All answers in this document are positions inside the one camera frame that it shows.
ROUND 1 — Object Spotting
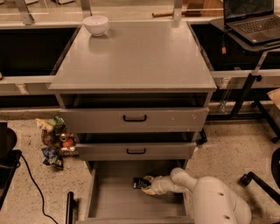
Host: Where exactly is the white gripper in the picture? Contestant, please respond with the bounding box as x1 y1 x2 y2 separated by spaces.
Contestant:
141 176 176 195

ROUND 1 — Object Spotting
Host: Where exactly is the dark blue rxbar wrapper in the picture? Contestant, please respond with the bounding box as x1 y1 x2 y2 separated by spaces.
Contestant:
133 178 151 189

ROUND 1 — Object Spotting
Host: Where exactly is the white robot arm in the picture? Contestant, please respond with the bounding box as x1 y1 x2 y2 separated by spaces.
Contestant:
141 167 252 224

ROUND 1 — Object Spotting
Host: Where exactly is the grey bottom drawer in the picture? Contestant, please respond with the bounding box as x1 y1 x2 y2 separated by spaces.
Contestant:
77 160 194 224

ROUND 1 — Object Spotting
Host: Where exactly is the grey drawer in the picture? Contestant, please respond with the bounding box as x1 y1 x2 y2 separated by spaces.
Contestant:
76 143 196 161
77 160 194 224
60 108 208 133

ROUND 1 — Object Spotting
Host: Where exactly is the grey middle drawer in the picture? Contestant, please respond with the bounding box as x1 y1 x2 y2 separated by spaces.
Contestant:
76 143 196 161

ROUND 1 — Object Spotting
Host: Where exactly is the grey drawer cabinet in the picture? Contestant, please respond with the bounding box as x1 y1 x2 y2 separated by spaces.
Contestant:
47 19 218 224

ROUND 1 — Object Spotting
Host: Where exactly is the grey top drawer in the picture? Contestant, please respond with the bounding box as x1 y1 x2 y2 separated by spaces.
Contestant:
60 108 208 133

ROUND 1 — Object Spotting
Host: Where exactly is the black office chair base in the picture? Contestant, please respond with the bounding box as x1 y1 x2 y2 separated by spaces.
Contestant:
239 148 280 206

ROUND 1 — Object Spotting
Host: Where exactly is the blue snack bag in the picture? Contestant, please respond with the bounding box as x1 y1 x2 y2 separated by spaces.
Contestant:
42 146 63 169

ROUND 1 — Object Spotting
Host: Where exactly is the pile of snack items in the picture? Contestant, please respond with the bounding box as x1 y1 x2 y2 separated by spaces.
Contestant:
35 115 78 157

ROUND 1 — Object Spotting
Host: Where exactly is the black laptop stand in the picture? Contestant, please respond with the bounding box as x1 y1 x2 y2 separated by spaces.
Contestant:
207 18 280 144

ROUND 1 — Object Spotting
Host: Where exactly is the black device on floor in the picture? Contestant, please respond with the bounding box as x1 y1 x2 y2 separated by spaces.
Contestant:
0 122 21 209

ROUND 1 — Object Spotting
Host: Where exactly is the white bowl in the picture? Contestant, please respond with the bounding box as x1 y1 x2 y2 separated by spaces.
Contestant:
83 16 109 36

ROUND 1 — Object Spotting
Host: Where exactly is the wooden stick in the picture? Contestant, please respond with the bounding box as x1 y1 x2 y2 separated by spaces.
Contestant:
151 10 188 18

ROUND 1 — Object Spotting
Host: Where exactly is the black laptop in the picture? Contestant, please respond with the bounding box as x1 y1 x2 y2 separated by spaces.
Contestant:
223 0 280 45

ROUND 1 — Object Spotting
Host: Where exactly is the black post near drawer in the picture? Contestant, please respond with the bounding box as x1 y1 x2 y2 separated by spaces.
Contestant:
66 192 78 224

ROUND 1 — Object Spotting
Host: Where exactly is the black power cable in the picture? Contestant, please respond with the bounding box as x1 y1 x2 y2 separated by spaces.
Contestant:
19 153 60 224

